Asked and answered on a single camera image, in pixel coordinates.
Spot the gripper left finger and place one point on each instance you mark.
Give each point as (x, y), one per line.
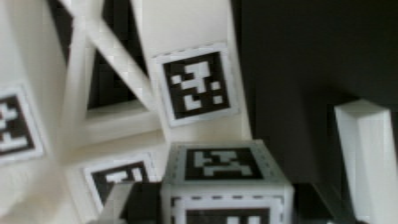
(132, 205)

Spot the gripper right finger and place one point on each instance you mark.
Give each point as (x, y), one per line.
(321, 208)

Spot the white chair leg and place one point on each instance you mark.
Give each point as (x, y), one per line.
(225, 187)

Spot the white chair back frame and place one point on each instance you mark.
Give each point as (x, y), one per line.
(120, 82)

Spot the white part right edge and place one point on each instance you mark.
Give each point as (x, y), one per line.
(365, 129)

